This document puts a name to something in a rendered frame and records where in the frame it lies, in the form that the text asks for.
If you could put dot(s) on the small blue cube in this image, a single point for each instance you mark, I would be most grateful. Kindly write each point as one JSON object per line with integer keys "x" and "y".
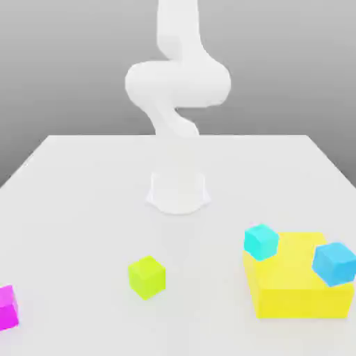
{"x": 335, "y": 264}

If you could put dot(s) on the large yellow box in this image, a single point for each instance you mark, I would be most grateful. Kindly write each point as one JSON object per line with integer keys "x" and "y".
{"x": 294, "y": 289}

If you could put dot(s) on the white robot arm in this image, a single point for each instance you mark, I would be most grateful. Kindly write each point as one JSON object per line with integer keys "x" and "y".
{"x": 178, "y": 83}

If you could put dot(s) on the small magenta cube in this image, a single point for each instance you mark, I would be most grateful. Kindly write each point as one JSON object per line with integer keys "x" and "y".
{"x": 7, "y": 308}

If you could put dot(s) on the small cyan cube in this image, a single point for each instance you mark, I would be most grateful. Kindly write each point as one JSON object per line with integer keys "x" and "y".
{"x": 261, "y": 242}

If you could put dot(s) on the small lime green cube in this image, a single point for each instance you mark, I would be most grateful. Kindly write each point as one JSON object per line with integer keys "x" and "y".
{"x": 146, "y": 277}

